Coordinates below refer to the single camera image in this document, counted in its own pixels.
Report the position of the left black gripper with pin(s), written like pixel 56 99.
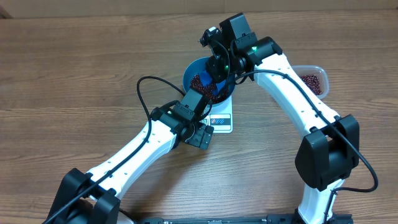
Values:
pixel 201 139

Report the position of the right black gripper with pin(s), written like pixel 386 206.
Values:
pixel 217 68

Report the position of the blue plastic measuring scoop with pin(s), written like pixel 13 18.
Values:
pixel 209 83

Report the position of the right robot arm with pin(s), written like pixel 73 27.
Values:
pixel 329 150

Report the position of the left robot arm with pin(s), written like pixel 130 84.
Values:
pixel 94 197

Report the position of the white digital kitchen scale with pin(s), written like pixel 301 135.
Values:
pixel 221 117

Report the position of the blue metal bowl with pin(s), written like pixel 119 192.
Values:
pixel 196 67

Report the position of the red adzuki beans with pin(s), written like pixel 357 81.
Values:
pixel 196 84

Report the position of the clear plastic food container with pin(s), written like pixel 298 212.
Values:
pixel 315 78

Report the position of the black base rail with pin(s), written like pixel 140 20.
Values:
pixel 211 220

